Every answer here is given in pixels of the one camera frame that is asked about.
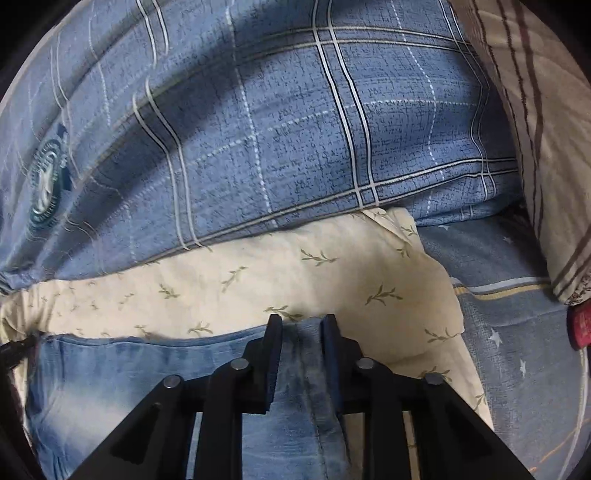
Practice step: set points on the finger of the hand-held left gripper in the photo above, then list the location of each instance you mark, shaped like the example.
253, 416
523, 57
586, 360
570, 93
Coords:
16, 351

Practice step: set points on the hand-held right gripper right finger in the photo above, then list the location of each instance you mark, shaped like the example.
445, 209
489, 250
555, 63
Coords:
329, 360

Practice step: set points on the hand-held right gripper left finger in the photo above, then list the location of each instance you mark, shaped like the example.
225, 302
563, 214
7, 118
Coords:
273, 360

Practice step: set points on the blue denim pants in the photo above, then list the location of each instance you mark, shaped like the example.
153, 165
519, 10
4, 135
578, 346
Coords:
115, 392

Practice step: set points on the cream leaf-print blanket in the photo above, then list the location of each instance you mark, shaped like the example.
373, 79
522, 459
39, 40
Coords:
323, 286

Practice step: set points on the blue star-print bed sheet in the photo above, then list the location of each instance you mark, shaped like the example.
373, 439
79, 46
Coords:
508, 323

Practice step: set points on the dark red cloth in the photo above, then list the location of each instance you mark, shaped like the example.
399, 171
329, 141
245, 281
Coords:
580, 328

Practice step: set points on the red and cream striped garment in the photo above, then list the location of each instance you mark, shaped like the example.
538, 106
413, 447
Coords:
545, 115

